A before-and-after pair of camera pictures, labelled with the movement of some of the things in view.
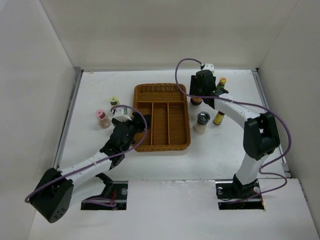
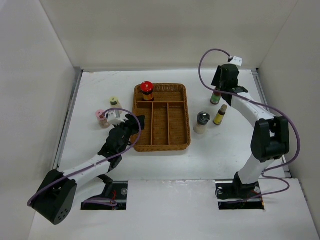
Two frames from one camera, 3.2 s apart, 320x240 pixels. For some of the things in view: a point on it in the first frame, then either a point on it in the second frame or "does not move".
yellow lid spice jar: x=114 y=101 does not move
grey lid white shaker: x=203 y=118 does not move
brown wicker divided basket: x=169 y=108 does not move
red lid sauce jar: x=196 y=101 to x=147 y=88
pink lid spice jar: x=104 y=121 does not move
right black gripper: x=193 y=83 to x=216 y=82
